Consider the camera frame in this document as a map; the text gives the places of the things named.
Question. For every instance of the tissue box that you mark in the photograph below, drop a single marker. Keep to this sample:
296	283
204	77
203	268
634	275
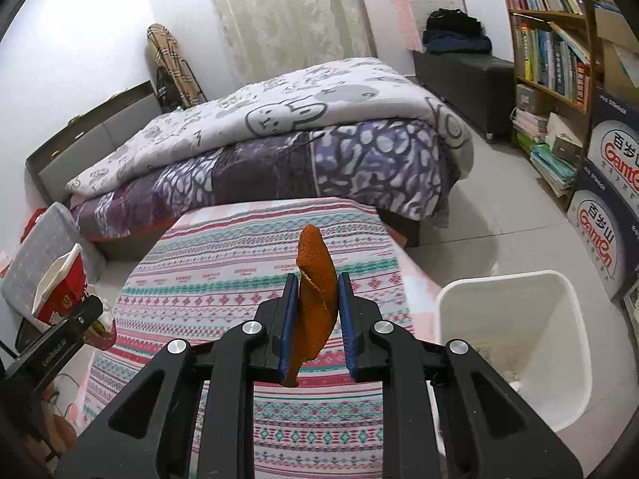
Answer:
564	137

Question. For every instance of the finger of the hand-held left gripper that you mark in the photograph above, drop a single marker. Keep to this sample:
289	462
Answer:
89	317

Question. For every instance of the grey checked cushion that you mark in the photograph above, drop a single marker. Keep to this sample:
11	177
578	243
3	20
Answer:
45	249

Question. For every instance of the blue printed carton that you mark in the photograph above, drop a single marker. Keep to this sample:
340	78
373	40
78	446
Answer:
616	149
599	239

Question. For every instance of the purple patterned blanket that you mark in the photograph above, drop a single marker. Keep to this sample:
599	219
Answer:
374	159

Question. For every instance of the white cartoon printed blanket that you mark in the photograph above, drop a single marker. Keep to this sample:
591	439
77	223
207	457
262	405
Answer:
299	90

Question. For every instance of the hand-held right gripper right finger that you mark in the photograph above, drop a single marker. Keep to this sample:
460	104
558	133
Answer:
348	324

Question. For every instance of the person's left forearm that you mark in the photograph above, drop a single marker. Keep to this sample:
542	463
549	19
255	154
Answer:
61	431

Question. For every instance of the black storage bench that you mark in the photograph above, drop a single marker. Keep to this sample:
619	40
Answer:
464	90

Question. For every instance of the cream lace curtain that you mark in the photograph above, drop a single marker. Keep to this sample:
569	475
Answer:
284	15

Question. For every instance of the red instant noodle cup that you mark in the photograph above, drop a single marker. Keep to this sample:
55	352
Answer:
65	289

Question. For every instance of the white plastic trash bin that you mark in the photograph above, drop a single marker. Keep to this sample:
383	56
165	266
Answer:
549	339

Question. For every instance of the brown cardboard box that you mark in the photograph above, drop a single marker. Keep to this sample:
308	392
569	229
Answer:
619	45

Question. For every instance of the grey bed headboard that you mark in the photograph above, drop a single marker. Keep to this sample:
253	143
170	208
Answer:
90	134

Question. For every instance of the row of thick colourful books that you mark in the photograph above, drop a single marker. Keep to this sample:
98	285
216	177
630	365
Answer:
549	60

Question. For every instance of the wooden bookshelf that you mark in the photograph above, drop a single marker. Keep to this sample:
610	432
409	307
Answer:
509	85

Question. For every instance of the orange peel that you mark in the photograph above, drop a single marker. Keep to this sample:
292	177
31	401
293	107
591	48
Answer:
314	289

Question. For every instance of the pink striped patterned tablecloth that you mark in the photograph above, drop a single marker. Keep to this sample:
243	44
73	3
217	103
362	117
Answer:
224	259

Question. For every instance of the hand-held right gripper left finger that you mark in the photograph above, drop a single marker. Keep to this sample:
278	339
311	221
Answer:
288	319

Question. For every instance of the pile of dark clothes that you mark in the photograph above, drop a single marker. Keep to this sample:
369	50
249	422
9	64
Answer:
454	32

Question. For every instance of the stack of flat books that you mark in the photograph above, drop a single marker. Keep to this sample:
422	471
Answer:
544	164

